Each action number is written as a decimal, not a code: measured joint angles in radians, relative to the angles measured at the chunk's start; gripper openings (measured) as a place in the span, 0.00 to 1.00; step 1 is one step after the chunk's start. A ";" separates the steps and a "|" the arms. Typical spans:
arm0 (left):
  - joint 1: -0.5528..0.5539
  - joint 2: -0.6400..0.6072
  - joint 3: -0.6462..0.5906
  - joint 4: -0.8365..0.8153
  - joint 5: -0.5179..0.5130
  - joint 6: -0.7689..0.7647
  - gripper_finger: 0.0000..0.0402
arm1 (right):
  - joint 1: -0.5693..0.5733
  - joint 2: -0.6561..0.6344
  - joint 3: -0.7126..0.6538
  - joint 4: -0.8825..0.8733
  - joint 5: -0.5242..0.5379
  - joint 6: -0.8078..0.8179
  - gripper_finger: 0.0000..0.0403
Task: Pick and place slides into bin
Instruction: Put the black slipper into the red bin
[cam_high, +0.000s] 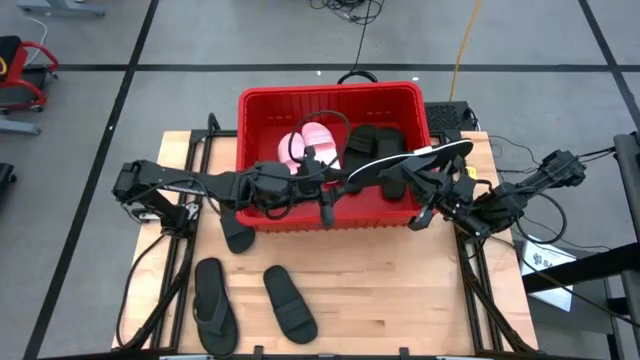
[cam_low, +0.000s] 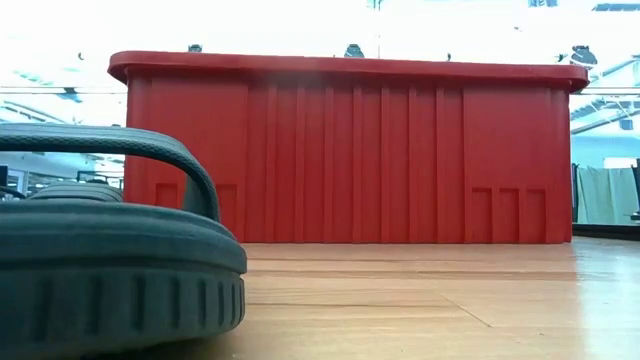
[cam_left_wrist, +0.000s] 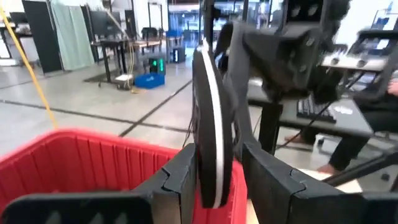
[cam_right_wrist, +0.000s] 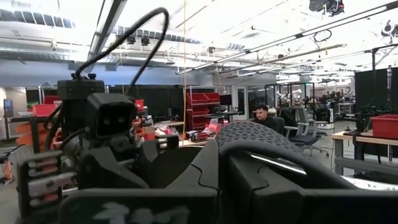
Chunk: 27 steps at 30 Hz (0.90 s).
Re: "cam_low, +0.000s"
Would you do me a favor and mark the red plastic bin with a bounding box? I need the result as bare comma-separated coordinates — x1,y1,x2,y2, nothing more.
107,49,591,245

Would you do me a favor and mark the black slide sandal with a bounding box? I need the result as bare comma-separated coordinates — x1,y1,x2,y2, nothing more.
0,122,249,360
27,181,126,204

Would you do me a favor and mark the green curtain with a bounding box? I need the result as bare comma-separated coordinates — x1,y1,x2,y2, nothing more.
574,164,640,225

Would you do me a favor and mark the black aluminium rig frame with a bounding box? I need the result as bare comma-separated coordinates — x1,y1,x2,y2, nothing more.
572,222,640,242

